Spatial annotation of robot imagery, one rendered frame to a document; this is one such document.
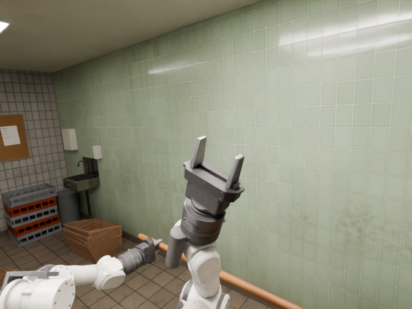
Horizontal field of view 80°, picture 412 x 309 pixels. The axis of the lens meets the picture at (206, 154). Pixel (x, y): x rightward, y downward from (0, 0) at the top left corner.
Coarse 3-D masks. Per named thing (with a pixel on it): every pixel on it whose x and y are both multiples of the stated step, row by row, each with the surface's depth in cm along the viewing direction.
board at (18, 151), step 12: (0, 120) 378; (12, 120) 389; (24, 120) 401; (0, 132) 378; (24, 132) 402; (0, 144) 379; (24, 144) 404; (0, 156) 380; (12, 156) 393; (24, 156) 405
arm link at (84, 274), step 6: (72, 270) 82; (78, 270) 84; (84, 270) 86; (90, 270) 88; (78, 276) 83; (84, 276) 85; (90, 276) 88; (78, 282) 83; (84, 282) 86; (90, 282) 88
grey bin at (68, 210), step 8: (56, 192) 427; (64, 192) 425; (72, 192) 422; (56, 200) 406; (64, 200) 407; (72, 200) 415; (64, 208) 409; (72, 208) 417; (64, 216) 412; (72, 216) 418
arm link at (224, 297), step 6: (222, 294) 69; (228, 294) 70; (180, 300) 68; (198, 300) 67; (222, 300) 67; (228, 300) 68; (180, 306) 67; (186, 306) 63; (192, 306) 63; (198, 306) 64; (204, 306) 65; (222, 306) 66; (228, 306) 70
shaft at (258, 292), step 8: (160, 248) 115; (184, 256) 105; (224, 272) 93; (224, 280) 91; (232, 280) 89; (240, 280) 88; (240, 288) 87; (248, 288) 85; (256, 288) 84; (256, 296) 83; (264, 296) 81; (272, 296) 80; (272, 304) 80; (280, 304) 77; (288, 304) 76
